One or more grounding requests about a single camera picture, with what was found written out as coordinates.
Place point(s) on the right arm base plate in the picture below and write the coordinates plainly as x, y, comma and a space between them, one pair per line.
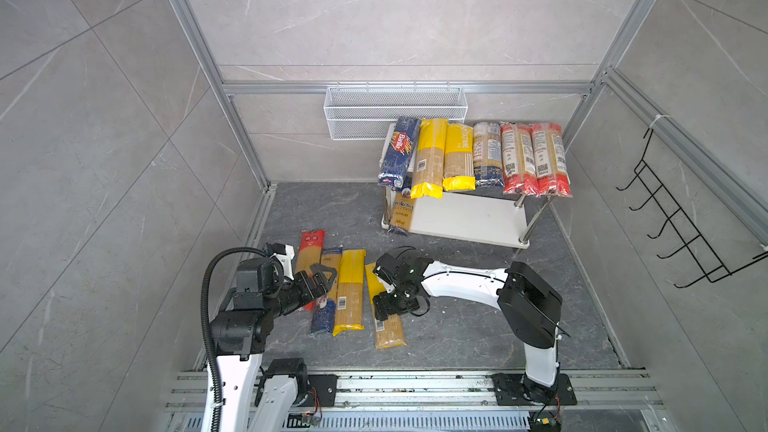
520, 390

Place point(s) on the red label spaghetti bag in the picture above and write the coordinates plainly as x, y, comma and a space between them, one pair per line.
518, 160

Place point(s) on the yellow Pastatime spaghetti bag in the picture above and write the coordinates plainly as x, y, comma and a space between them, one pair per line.
458, 169

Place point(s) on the blue end spaghetti bag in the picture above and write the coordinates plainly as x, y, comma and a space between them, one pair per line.
487, 155

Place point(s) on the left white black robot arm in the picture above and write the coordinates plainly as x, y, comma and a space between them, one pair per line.
241, 394

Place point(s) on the white two-tier shelf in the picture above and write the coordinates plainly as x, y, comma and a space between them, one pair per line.
483, 215

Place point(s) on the white wire mesh basket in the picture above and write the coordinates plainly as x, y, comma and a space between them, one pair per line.
365, 112

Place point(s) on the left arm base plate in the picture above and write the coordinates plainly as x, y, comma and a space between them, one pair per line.
321, 390

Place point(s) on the Ankara blue spaghetti bag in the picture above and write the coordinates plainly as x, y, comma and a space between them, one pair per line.
323, 317

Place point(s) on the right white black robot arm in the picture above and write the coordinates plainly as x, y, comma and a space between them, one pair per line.
530, 305

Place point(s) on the black wire hook rack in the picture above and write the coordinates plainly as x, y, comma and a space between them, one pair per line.
708, 264

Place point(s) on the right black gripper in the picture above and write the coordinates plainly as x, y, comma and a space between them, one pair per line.
383, 309

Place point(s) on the blue Barilla spaghetti pack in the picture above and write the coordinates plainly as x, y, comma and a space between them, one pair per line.
399, 149

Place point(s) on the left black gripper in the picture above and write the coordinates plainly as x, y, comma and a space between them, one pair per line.
307, 294

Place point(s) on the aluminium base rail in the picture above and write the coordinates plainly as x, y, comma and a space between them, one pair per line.
450, 400

